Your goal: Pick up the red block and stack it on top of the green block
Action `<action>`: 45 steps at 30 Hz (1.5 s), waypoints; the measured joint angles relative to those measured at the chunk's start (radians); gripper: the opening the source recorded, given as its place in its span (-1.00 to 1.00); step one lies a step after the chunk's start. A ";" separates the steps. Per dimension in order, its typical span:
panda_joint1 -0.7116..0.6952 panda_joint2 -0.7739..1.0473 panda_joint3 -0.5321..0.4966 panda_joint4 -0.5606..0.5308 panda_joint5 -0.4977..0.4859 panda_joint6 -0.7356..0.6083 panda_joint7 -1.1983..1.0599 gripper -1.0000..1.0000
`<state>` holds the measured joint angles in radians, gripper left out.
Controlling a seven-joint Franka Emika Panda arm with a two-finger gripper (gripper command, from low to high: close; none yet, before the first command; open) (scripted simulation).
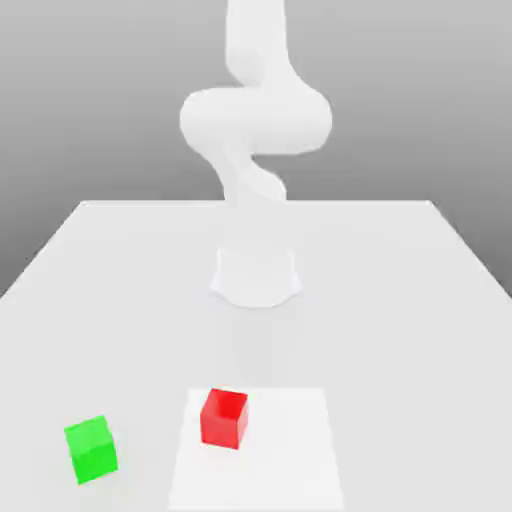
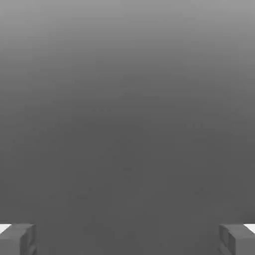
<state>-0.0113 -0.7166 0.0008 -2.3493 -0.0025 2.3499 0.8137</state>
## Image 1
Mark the small red cube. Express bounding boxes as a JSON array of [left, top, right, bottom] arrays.
[[199, 386, 250, 451]]

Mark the small green cube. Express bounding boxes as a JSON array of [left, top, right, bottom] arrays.
[[62, 414, 120, 486]]

